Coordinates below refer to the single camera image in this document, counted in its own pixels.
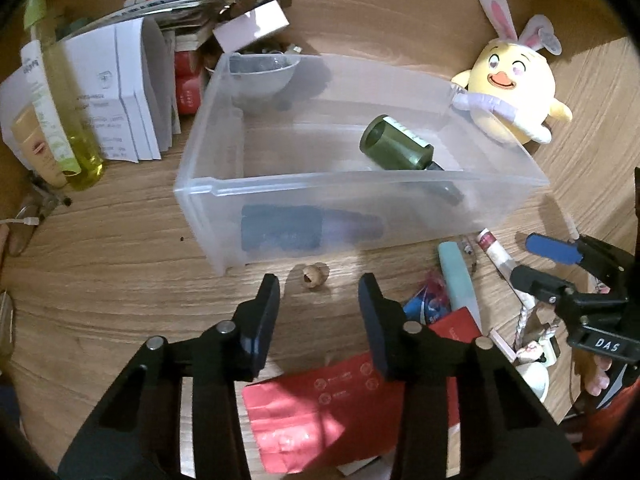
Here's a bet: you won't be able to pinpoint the white red cosmetic tube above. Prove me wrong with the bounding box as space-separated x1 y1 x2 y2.
476 229 518 281

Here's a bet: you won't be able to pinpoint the blue razor blade box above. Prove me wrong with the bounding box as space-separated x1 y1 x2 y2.
404 270 451 325

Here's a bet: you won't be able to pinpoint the person's right hand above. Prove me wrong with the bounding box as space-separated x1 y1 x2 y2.
580 353 613 396

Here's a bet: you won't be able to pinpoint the mint green tube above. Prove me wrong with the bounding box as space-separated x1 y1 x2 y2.
437 242 483 330

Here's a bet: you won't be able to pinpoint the red foil pouch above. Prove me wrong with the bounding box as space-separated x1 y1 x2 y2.
241 305 484 476

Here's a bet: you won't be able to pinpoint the yellow chick bunny plush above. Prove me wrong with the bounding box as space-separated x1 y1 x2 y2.
451 0 573 144

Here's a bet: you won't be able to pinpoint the dark green glass bottle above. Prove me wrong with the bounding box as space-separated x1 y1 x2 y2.
359 115 463 207

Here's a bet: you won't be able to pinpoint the round eyeglasses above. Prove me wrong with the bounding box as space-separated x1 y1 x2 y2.
2 174 73 257

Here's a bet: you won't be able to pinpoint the clear plastic storage bin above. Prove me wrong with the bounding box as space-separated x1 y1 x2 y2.
175 55 548 273

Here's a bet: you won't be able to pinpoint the beige cosmetic tube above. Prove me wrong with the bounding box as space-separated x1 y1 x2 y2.
11 104 67 188

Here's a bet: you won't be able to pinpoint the clear bowl of trinkets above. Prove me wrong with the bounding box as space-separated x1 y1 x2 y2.
217 51 302 100

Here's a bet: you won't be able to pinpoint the small white cardboard box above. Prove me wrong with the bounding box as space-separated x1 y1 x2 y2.
213 0 290 53

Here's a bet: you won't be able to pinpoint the folded white paper stack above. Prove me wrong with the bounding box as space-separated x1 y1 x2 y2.
0 15 177 172

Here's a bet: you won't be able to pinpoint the yellow oil spray bottle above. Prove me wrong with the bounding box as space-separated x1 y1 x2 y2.
21 0 104 191

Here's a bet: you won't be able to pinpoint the stack of magazines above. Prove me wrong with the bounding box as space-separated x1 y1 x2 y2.
64 0 294 42

